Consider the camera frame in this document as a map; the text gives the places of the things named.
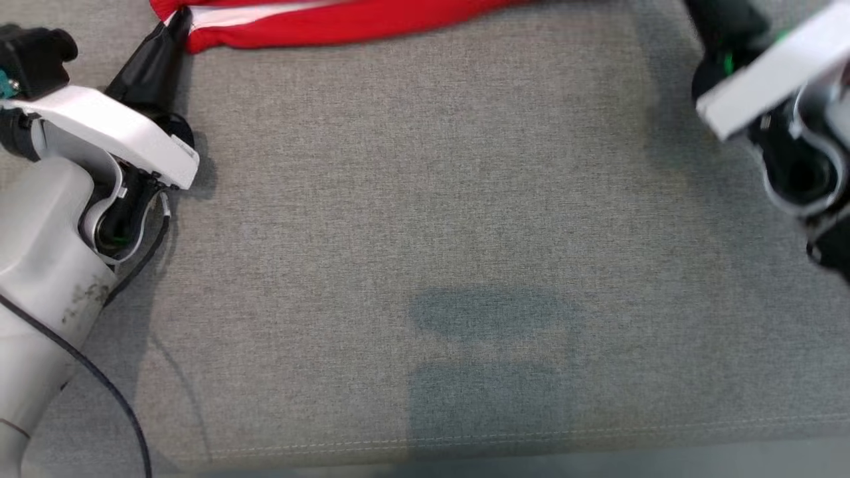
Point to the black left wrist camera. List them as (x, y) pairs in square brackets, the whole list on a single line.
[(33, 56)]

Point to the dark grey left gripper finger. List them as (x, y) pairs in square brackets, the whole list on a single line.
[(176, 60), (143, 70)]

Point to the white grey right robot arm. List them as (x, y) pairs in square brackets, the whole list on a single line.
[(800, 176)]

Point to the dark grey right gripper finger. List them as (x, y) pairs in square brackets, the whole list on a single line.
[(724, 26)]

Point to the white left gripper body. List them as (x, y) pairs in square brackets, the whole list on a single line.
[(113, 129)]

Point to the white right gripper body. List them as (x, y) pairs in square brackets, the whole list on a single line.
[(777, 70)]

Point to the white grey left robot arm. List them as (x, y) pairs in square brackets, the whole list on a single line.
[(40, 232)]

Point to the red Bulls 23 jersey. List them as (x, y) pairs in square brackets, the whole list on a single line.
[(332, 26)]

